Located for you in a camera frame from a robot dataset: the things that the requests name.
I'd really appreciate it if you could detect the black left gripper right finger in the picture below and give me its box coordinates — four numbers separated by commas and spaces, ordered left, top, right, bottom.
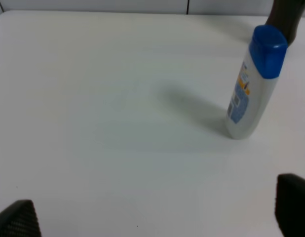
275, 173, 305, 237

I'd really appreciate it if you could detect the cola bottle yellow cap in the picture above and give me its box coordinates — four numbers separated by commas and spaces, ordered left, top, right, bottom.
265, 0, 305, 46

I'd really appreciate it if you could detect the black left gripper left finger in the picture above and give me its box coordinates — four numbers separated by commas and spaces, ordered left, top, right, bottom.
0, 199, 41, 237

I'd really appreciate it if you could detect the white blue-capped shampoo bottle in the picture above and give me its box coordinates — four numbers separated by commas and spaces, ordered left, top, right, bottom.
226, 25, 288, 139

